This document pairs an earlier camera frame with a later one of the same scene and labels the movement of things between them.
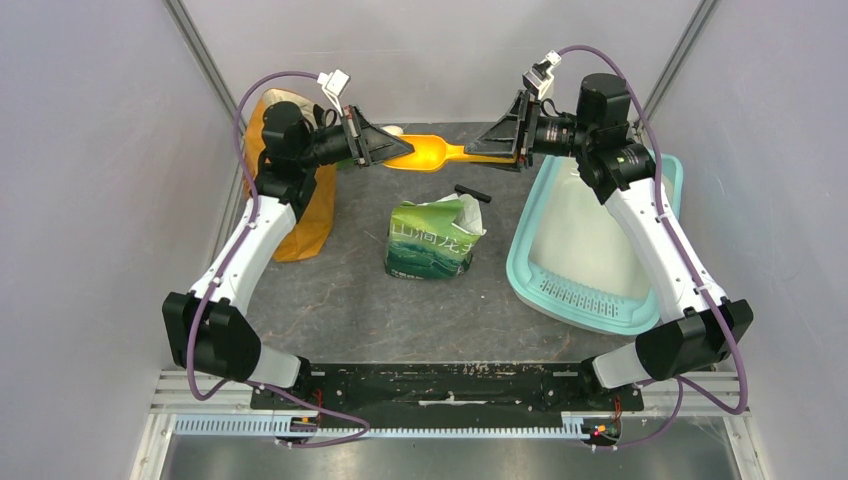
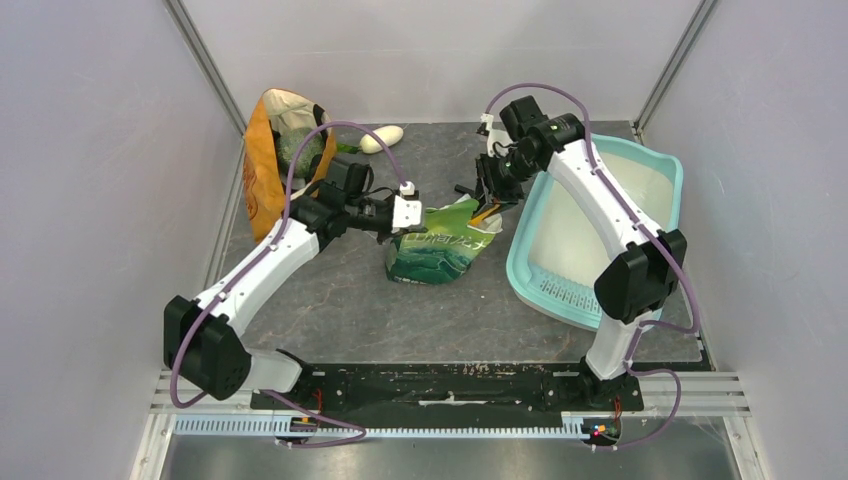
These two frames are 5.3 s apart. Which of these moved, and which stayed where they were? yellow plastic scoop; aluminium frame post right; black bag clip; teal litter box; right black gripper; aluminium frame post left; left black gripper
Moved: yellow plastic scoop; right black gripper; left black gripper
Stayed: aluminium frame post left; black bag clip; aluminium frame post right; teal litter box
